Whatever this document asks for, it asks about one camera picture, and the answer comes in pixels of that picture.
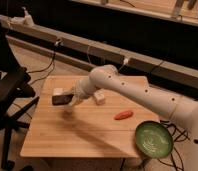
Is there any dark brown eraser block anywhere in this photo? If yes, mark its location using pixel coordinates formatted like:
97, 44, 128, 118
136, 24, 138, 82
52, 94, 73, 105

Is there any orange carrot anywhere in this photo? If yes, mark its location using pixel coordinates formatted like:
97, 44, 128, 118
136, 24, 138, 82
114, 110, 134, 120

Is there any white cloth piece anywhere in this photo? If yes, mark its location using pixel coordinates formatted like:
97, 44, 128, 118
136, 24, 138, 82
53, 88, 63, 96

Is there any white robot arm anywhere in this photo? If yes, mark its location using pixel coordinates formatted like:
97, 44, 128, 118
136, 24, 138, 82
71, 65, 198, 157

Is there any white spray bottle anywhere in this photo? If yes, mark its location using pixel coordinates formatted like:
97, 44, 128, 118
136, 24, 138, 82
10, 6, 34, 27

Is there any black cable bundle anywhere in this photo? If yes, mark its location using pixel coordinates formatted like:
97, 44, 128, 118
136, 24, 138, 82
156, 118, 193, 169

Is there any long metal rail beam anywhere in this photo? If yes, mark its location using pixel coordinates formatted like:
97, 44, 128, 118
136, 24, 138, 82
0, 15, 198, 89

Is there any white tube bottle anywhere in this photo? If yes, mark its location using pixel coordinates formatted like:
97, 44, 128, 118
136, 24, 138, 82
93, 91, 106, 105

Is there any wooden table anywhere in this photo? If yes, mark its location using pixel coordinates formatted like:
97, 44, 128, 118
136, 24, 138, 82
21, 76, 158, 158

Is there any green bowl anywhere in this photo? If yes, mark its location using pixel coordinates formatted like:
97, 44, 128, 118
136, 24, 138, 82
135, 121, 174, 159

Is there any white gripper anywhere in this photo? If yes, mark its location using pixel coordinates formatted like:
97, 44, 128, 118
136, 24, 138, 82
69, 80, 96, 106

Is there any black office chair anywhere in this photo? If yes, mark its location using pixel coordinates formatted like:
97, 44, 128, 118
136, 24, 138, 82
0, 22, 39, 171

